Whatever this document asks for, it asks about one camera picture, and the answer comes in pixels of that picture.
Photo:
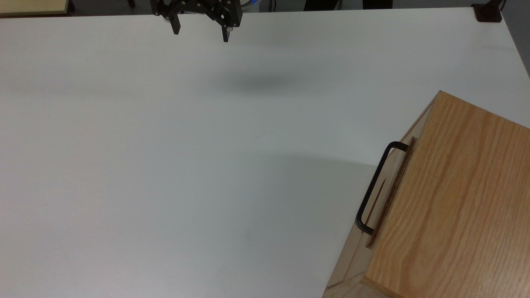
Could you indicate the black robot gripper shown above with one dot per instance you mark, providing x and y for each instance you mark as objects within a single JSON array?
[{"x": 207, "y": 8}]

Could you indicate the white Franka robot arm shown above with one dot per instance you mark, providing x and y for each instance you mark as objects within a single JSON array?
[{"x": 250, "y": 3}]

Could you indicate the wooden two-drawer cabinet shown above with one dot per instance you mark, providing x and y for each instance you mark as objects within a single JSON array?
[{"x": 455, "y": 198}]

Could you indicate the black background furniture leg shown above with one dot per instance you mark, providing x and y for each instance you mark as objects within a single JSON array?
[
  {"x": 322, "y": 4},
  {"x": 377, "y": 3}
]

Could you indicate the light wooden side table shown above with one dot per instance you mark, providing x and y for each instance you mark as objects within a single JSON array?
[{"x": 33, "y": 6}]

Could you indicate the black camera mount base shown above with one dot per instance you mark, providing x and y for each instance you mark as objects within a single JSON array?
[{"x": 487, "y": 12}]

